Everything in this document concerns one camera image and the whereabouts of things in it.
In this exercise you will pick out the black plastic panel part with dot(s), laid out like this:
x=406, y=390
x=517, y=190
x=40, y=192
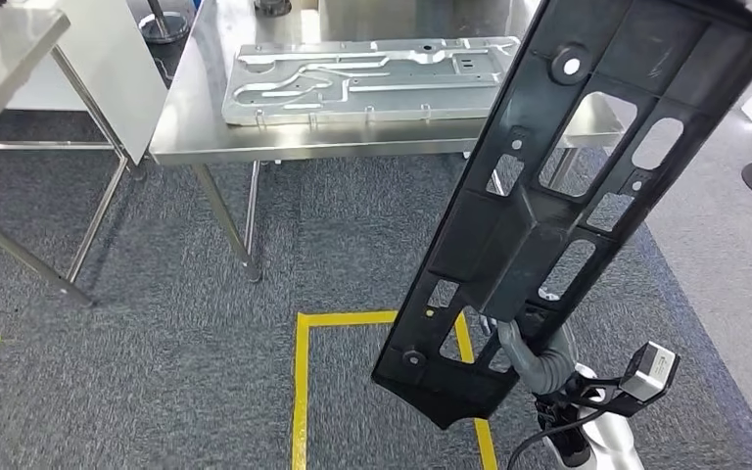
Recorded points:
x=512, y=246

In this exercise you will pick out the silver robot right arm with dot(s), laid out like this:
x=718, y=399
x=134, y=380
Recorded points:
x=613, y=441

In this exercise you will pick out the stainless steel workbench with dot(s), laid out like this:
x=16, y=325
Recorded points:
x=188, y=117

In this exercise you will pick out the silver stamped metal plate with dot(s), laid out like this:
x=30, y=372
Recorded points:
x=363, y=84

